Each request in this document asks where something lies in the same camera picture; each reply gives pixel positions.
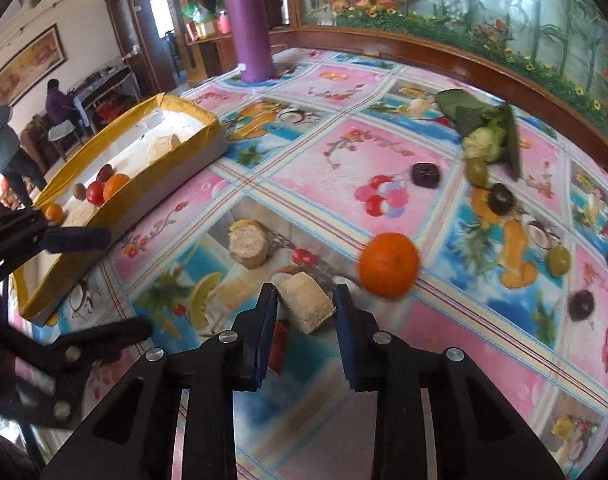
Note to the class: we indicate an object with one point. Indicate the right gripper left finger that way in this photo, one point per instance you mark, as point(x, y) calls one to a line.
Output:
point(131, 433)

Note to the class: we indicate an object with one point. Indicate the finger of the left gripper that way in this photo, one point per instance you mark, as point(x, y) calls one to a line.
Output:
point(61, 240)
point(101, 343)

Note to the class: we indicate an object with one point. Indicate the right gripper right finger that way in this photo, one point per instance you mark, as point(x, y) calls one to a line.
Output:
point(439, 416)

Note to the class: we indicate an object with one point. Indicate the large orange mandarin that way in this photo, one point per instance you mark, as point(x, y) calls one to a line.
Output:
point(54, 213)

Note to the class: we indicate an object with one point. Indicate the large beige foam cylinder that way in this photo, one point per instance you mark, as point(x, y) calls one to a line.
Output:
point(78, 212)

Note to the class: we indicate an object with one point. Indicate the brown kiwi fruit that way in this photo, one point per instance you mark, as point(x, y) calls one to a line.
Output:
point(79, 191)

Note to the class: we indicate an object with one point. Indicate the red tomato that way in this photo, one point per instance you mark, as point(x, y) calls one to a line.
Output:
point(95, 193)

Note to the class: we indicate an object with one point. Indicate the small orange tangerine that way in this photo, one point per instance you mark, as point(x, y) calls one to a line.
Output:
point(113, 185)

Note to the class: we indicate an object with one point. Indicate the red jujube date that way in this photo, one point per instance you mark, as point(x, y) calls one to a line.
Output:
point(105, 173)

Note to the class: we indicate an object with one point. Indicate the beige foam chunk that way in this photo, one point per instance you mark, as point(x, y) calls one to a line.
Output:
point(309, 306)
point(160, 146)
point(248, 244)

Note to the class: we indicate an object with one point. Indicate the orange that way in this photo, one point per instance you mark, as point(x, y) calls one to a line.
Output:
point(389, 265)

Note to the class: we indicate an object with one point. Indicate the standing person grey jacket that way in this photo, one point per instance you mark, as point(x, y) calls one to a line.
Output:
point(15, 163)

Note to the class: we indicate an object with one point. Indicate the seated person in purple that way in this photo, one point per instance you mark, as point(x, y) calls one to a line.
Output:
point(60, 106)

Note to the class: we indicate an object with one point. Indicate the yellow white foam tray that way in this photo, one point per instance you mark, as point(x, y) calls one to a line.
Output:
point(42, 283)

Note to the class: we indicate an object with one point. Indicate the dark plum right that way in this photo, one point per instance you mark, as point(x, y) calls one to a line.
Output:
point(581, 305)

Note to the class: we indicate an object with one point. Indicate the dark plum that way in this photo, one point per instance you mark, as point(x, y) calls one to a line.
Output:
point(500, 199)
point(581, 305)
point(425, 175)

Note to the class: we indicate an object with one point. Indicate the green olive right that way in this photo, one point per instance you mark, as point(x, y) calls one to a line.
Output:
point(558, 261)

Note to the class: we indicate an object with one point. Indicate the patterned plastic tablecloth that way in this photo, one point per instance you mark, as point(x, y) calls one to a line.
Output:
point(355, 270)

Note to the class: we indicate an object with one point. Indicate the wooden side cabinet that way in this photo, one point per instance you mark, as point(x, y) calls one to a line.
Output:
point(208, 57)

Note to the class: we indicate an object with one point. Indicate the dark plum centre back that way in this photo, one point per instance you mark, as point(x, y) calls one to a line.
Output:
point(500, 199)

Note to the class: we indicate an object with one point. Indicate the green packet on cabinet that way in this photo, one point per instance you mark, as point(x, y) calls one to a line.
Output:
point(197, 13)

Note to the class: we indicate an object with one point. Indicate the dark plum left back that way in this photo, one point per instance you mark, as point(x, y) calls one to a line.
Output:
point(425, 175)

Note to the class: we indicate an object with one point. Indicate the green olive near cauliflower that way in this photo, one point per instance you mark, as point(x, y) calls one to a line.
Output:
point(476, 172)

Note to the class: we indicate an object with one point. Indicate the cauliflower with green leaves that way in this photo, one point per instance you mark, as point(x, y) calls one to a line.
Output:
point(487, 131)

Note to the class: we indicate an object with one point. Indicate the purple thermos bottle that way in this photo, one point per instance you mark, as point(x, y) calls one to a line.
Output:
point(250, 36)

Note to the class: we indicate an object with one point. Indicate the flower bamboo glass partition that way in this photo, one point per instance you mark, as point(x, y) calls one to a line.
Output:
point(562, 45)

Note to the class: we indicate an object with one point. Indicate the framed wall painting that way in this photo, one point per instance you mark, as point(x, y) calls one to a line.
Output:
point(33, 63)

